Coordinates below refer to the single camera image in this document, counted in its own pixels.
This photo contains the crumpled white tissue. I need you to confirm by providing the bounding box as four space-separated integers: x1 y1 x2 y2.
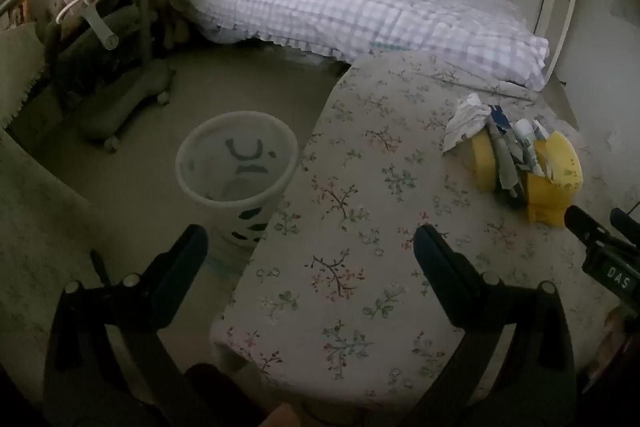
442 93 493 154

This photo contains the white tube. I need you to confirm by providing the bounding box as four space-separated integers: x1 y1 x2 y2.
514 118 546 178

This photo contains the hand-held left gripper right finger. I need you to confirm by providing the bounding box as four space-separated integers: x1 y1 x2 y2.
410 223 578 427

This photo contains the beige patterned carpet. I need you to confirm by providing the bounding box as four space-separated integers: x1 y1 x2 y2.
0 127 216 427

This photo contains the white ring-shaped holder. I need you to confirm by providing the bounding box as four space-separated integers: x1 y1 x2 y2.
55 0 120 52

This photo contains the yellow bag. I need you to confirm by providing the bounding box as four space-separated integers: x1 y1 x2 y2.
470 127 585 225

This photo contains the fringed beige mat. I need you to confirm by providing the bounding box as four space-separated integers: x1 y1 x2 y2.
0 22 51 130

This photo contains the grey wrapper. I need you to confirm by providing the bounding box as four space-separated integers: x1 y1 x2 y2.
487 122 526 208

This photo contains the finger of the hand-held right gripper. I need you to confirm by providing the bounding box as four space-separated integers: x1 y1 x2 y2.
564 205 610 249
609 202 640 249

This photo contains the floral bed sheet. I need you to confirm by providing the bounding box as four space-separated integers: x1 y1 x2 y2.
209 51 640 413

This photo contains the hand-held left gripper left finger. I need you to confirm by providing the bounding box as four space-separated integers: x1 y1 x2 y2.
42 223 210 427

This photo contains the white trash bin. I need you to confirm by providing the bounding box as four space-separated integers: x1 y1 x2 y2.
175 111 299 250

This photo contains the plaid quilt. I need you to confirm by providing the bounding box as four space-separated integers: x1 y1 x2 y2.
177 0 551 92

